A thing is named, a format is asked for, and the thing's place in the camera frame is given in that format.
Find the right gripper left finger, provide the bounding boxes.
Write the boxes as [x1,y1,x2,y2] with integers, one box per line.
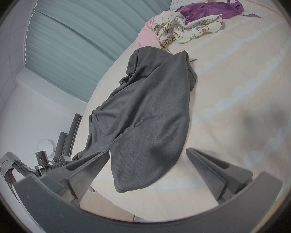
[40,148,111,204]

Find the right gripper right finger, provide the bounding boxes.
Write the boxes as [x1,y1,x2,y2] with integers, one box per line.
[185,148,254,202]

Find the black T-shirt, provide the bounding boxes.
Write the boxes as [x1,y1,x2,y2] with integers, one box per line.
[72,46,198,194]

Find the bed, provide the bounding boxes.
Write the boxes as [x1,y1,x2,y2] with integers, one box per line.
[71,0,291,224]

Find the black chest of drawers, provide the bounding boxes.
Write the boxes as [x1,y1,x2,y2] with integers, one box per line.
[55,114,83,156]

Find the round white lamp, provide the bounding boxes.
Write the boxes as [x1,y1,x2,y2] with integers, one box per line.
[38,139,56,155]

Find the blue-green curtain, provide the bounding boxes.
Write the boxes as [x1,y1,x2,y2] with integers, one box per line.
[23,0,182,104]

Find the pink garment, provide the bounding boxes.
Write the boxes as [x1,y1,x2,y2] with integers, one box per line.
[137,18,162,49]

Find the white printed garment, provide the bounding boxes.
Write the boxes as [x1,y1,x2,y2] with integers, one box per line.
[149,9,224,44]

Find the purple garment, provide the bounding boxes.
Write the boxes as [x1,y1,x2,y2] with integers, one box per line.
[176,0,261,24]

